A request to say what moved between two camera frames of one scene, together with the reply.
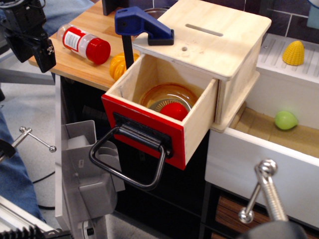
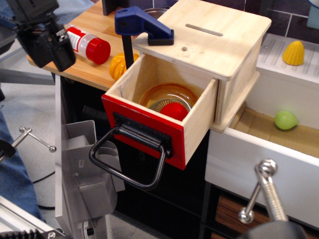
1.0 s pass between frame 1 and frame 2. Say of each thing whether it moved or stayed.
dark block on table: stayed
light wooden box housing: stayed
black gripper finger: moved
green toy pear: stayed
